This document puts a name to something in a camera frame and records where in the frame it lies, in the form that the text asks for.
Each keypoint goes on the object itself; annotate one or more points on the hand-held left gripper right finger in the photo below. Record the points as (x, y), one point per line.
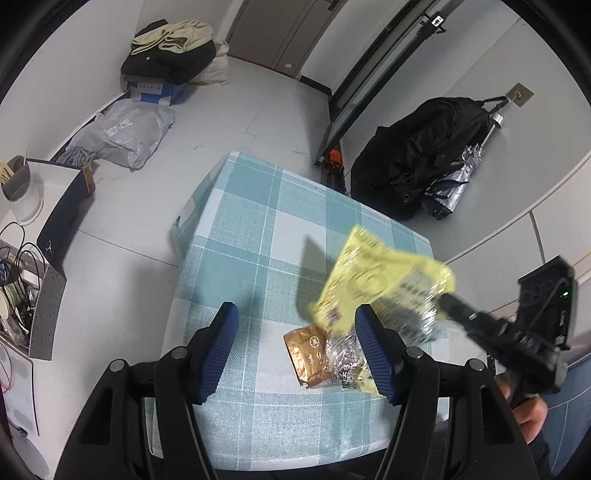
(376, 355)

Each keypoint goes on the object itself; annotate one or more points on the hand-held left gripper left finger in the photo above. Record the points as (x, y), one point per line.
(217, 350)

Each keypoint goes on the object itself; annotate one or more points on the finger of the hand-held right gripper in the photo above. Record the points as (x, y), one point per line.
(471, 321)

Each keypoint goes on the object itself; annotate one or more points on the silver-lined yellow wrapper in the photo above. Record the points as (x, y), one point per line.
(344, 355)

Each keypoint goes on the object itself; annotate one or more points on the brown snack packet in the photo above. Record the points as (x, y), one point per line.
(307, 353)

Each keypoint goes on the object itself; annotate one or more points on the yellow snack packet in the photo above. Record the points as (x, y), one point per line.
(369, 272)

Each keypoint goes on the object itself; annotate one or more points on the person's right forearm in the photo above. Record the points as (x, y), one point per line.
(540, 457)

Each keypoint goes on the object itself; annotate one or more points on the person's right hand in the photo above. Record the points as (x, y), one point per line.
(531, 415)

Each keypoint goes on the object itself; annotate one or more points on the blue container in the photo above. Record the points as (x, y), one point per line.
(570, 406)

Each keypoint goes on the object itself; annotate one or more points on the teal checked cloth table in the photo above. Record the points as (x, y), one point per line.
(240, 240)

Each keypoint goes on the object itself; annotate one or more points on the silver folded umbrella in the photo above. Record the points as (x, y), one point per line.
(455, 180)

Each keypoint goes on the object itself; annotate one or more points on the black backpack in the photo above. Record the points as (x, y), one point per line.
(411, 157)

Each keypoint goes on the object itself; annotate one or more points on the grey felt box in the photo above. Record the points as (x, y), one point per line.
(46, 314)

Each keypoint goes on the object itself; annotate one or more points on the orange black tool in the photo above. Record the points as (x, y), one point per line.
(333, 159)

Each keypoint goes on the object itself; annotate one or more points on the white board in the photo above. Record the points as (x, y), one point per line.
(18, 392)

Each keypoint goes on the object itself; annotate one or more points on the navy shopping bag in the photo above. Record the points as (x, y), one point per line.
(55, 221)

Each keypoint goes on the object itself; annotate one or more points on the grey plastic mailer bag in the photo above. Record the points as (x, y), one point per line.
(124, 134)

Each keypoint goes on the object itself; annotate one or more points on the white grey cup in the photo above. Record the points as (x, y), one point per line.
(23, 198)

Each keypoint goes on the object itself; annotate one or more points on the blue white cardboard box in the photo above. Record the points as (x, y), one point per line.
(154, 92)

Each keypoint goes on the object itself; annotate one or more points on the wooden chopsticks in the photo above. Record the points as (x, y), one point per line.
(7, 170)

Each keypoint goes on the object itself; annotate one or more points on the white cloth bag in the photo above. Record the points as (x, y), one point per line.
(214, 69)

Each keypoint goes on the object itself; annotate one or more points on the black clothing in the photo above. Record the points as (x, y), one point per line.
(171, 62)

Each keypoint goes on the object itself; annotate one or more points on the beige clothing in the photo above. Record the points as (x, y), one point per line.
(171, 34)

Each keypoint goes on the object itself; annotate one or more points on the grey cabinet door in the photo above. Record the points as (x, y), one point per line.
(277, 32)

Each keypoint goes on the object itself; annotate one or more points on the metal wall hook plate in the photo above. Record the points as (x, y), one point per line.
(519, 95)

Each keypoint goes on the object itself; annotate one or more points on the black sliding door frame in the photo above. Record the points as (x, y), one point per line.
(369, 74)

